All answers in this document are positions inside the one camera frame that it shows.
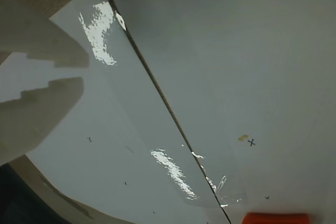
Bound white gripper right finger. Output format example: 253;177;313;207
0;0;90;68

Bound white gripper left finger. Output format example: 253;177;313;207
0;76;85;167

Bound orange square silicone piece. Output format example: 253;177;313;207
240;211;311;224

